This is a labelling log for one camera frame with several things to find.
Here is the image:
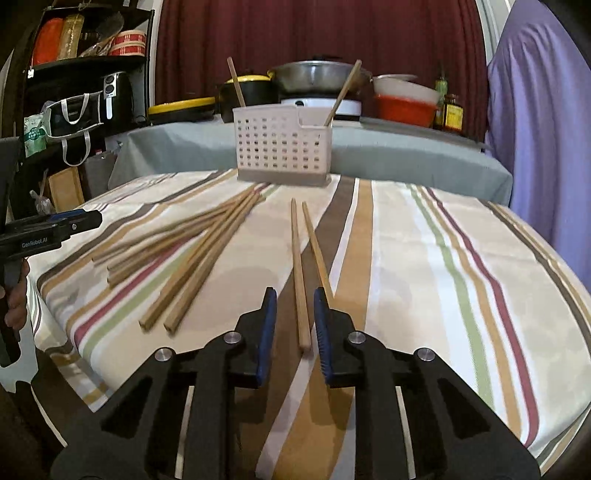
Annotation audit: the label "black pot yellow lid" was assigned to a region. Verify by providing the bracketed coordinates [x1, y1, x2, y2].
[216, 75, 280, 123]

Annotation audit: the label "yellow electric griddle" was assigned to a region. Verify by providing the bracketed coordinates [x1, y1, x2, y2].
[148, 97, 216, 125]

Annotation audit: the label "striped tablecloth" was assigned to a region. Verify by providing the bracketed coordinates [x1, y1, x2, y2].
[28, 171, 590, 479]

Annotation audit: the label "purple fabric cover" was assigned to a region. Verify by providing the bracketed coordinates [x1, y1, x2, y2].
[486, 1, 590, 286]

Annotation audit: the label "white induction cooker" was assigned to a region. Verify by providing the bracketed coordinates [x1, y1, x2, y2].
[280, 97, 362, 121]

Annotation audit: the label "steel wok with lid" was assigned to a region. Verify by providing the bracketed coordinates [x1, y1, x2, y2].
[267, 59, 353, 96]

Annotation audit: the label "person's left hand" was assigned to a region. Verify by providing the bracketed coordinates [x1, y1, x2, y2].
[1, 259, 30, 333]

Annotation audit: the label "yellowish package on shelf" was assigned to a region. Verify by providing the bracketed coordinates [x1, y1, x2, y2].
[57, 14, 84, 60]

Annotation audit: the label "sauce jar yellow label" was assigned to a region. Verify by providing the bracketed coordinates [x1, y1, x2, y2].
[443, 94, 464, 134]

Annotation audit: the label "red colander bowl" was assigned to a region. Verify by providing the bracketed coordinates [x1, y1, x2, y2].
[375, 95, 437, 128]

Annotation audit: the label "wooden chopstick gripper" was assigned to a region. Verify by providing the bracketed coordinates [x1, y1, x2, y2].
[324, 59, 363, 127]
[226, 56, 246, 108]

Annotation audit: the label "white bowl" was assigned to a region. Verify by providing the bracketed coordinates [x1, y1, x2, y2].
[373, 74, 441, 105]

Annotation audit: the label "red package on shelf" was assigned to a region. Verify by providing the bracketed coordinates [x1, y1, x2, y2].
[32, 18, 64, 67]

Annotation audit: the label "grey-green table cover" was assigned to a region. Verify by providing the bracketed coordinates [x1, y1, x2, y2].
[108, 120, 513, 206]

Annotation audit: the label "dark green oil bottle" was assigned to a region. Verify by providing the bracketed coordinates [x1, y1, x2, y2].
[434, 63, 449, 129]

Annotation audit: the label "wooden chopstick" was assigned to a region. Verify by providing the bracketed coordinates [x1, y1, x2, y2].
[290, 198, 311, 352]
[301, 201, 334, 305]
[92, 202, 235, 263]
[107, 219, 215, 287]
[107, 206, 232, 274]
[163, 192, 260, 335]
[139, 186, 260, 331]

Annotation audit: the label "black shelf unit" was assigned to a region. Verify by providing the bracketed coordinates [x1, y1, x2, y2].
[1, 1, 154, 219]

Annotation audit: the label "red striped round boxes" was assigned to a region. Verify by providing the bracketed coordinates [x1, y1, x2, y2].
[108, 30, 147, 57]

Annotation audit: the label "black white tote bag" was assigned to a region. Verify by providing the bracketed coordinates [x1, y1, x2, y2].
[42, 92, 103, 168]

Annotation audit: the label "dark red curtain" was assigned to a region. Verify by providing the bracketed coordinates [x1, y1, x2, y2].
[155, 0, 488, 139]

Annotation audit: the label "white perforated utensil holder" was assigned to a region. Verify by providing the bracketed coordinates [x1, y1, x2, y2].
[233, 104, 332, 187]

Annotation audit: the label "green packet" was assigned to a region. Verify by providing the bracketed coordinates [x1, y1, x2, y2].
[23, 114, 46, 158]

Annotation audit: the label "black air fryer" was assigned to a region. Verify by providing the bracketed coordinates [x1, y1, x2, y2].
[102, 71, 133, 131]

